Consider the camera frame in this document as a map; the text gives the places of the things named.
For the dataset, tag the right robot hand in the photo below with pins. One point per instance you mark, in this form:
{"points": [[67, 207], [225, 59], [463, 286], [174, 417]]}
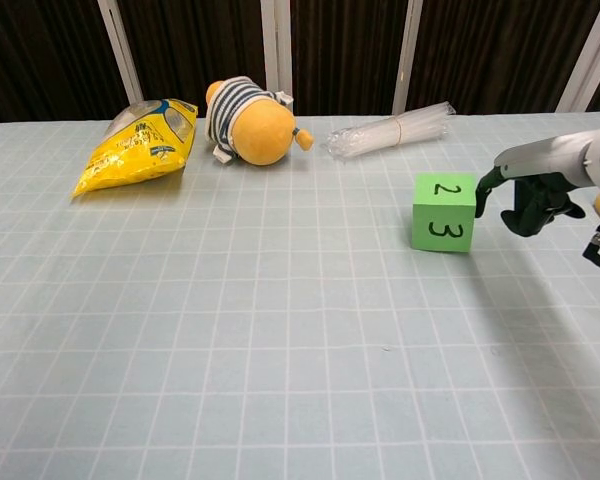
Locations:
{"points": [[545, 157]]}

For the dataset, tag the green cube with black numbers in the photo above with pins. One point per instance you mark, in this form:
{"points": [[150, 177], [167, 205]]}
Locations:
{"points": [[442, 215]]}

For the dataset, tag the bundle of clear plastic straws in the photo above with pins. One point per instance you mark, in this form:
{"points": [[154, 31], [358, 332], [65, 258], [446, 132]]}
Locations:
{"points": [[380, 134]]}

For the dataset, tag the yellow plush toy striped shirt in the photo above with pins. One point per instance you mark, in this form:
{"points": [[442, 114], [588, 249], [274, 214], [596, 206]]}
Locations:
{"points": [[260, 135]]}

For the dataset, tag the light blue grid tablecloth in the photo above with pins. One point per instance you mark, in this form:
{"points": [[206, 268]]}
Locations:
{"points": [[230, 325]]}

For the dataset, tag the yellow snack bag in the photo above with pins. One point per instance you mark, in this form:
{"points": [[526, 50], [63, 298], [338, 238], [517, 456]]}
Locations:
{"points": [[130, 155]]}

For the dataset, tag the white partition frame post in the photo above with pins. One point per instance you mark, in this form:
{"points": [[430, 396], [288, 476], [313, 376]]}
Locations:
{"points": [[120, 50], [407, 55], [269, 40], [587, 55]]}

